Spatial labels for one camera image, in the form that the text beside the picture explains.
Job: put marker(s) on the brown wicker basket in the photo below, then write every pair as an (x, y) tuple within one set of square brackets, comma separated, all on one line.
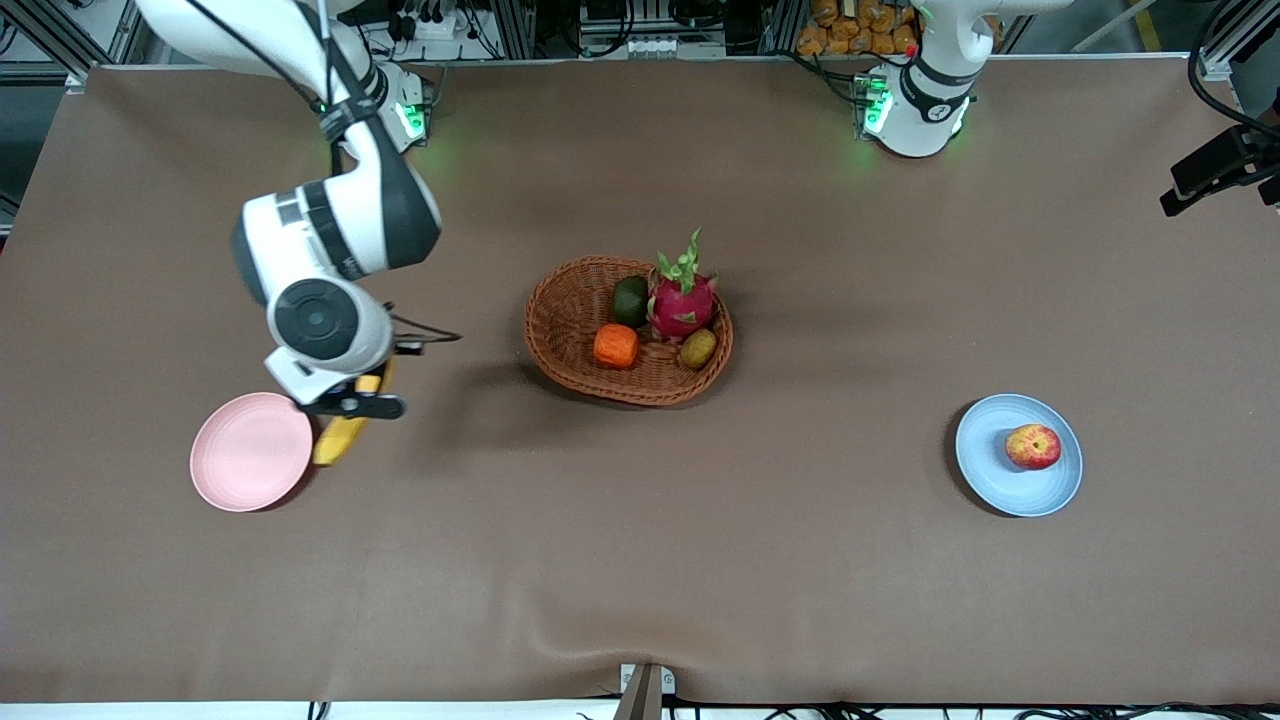
[(580, 300)]

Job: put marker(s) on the yellow banana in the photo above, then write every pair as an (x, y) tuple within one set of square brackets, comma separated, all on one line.
[(340, 440)]

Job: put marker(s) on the pink plate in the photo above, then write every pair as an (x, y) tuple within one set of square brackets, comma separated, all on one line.
[(250, 452)]

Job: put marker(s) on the pink dragon fruit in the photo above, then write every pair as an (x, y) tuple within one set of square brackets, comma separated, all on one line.
[(682, 305)]

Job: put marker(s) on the aluminium frame profile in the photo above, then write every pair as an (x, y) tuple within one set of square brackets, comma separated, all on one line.
[(50, 40), (1215, 62)]

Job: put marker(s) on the orange fruit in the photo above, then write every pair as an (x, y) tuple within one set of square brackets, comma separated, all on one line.
[(616, 346)]

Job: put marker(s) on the brown table cloth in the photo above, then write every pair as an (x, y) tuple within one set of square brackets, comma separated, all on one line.
[(640, 560)]

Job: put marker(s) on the bag of orange snacks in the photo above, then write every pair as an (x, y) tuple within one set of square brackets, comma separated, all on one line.
[(850, 30)]

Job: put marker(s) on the white power strip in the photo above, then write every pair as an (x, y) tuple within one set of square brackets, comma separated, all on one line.
[(440, 22)]

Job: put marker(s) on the red yellow apple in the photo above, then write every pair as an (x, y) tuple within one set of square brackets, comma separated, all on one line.
[(1033, 447)]

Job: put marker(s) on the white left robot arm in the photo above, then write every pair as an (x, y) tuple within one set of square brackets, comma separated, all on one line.
[(920, 120)]

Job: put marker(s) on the grey metal table clamp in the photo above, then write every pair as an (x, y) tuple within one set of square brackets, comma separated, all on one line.
[(645, 690)]

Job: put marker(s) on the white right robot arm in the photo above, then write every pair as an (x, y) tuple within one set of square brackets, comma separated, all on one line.
[(340, 220)]

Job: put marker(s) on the brown kiwi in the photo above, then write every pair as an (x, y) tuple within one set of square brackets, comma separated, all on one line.
[(698, 348)]

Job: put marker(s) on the dark green avocado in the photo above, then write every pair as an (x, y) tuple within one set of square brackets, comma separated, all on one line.
[(630, 300)]

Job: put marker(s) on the blue plate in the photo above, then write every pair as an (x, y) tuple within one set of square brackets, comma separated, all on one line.
[(985, 470)]

